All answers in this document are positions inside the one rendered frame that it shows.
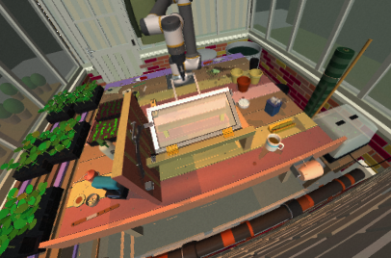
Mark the grey tub with dark water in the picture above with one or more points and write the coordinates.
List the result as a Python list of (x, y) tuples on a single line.
[(244, 50)]

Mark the grey base plate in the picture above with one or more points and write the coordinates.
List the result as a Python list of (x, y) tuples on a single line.
[(169, 82)]

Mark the brown round tin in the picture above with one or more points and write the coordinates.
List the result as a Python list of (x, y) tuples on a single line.
[(92, 199)]

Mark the white translucent storage box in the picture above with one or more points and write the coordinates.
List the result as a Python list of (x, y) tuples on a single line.
[(346, 129)]

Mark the white mug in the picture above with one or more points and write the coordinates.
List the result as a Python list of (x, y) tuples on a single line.
[(273, 143)]

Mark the red ball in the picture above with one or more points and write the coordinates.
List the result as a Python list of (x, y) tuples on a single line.
[(91, 175)]

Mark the dark grey stay bar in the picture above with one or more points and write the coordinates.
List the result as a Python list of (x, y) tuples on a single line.
[(138, 151)]

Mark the teal power drill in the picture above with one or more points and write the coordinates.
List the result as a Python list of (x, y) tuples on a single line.
[(107, 185)]

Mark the blue box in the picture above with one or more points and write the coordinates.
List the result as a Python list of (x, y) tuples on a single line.
[(273, 107)]

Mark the peach twine roll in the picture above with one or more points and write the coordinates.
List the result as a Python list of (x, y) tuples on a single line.
[(309, 170)]

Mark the black tray of green plants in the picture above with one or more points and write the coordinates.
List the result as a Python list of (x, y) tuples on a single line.
[(70, 101), (22, 219), (48, 145)]

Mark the yellow sheet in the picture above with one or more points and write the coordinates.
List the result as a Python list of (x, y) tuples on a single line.
[(80, 188)]

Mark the wooden cane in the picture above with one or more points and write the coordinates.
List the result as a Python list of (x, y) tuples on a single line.
[(350, 68)]

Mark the yellow plant pot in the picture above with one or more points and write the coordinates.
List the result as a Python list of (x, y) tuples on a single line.
[(256, 76), (237, 75)]

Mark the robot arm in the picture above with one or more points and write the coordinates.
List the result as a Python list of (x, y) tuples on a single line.
[(189, 29)]

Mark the grey round dish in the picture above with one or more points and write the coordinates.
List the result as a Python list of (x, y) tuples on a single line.
[(208, 54)]

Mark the yellow slatted strip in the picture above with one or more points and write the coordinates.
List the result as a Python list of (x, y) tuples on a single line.
[(281, 124)]

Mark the wooden vent test frame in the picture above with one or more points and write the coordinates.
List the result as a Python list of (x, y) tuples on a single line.
[(179, 170)]

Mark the dark seedling tray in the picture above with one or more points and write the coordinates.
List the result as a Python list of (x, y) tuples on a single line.
[(109, 109), (103, 130)]

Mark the white tape roll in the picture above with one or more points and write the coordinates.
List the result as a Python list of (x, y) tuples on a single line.
[(244, 103)]

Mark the green striped netting roll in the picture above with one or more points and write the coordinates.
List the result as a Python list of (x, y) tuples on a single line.
[(327, 77)]

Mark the orange round tin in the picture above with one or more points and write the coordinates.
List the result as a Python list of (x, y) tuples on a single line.
[(79, 200)]

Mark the black plant pot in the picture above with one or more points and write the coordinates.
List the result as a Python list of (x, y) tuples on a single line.
[(254, 63)]

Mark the red plant pot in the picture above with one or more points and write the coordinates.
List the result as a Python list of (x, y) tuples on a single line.
[(244, 84)]

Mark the brown pipe with orange bands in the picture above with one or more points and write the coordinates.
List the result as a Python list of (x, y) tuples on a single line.
[(289, 209)]

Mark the white glazed sash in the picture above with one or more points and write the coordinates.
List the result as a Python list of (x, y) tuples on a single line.
[(192, 119)]

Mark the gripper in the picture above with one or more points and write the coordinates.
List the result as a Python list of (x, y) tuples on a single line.
[(177, 56)]

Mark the striped glazed window wall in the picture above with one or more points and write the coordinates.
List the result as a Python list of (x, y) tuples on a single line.
[(218, 0)]

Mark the white panelled door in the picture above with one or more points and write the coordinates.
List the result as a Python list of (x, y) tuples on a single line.
[(86, 13)]

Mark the yellow hinge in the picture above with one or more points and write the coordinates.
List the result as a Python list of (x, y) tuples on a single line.
[(171, 149), (228, 132)]

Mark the orange wooden ruler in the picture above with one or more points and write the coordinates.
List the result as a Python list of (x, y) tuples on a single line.
[(95, 214)]

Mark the olive green water butt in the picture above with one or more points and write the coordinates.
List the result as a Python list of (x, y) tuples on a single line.
[(143, 7)]

